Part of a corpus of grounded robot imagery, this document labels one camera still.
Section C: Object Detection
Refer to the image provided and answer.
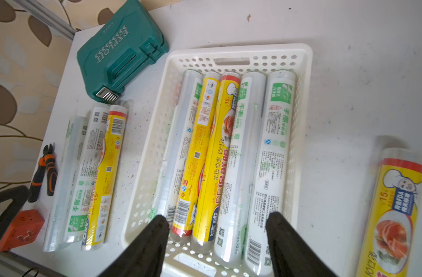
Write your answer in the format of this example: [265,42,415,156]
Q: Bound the white plastic perforated basket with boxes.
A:
[121,43,314,277]

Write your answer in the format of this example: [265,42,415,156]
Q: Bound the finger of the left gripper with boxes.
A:
[0,185,31,241]

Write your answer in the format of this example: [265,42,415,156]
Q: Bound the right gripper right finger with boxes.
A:
[266,211,336,277]

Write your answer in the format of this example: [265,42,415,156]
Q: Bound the red oval label wrap roll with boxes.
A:
[150,70,203,223]

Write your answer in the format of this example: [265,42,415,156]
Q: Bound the red square block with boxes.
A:
[0,210,45,252]

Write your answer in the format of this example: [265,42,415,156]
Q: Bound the white green wrap roll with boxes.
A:
[243,70,296,277]

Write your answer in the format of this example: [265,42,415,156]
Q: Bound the grape print wrap roll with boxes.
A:
[43,115,88,252]

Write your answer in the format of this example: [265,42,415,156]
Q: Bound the clear green label wrap roll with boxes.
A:
[213,72,266,268]

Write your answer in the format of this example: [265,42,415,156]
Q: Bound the orange handled pliers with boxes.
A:
[28,144,58,203]

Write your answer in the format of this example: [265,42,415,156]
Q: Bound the yellow PE wrap roll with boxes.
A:
[170,71,221,245]

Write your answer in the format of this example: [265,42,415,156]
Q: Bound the yellow wrap roll chef label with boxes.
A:
[190,72,241,254]

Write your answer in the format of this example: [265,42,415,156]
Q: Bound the yellow wrap roll group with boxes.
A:
[81,105,128,251]

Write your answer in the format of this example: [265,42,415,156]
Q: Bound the white text wrap roll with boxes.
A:
[63,104,110,243]

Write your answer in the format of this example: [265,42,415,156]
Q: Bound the green plastic tool case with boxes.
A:
[77,1,169,104]

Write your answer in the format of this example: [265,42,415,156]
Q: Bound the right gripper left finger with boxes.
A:
[100,215,169,277]

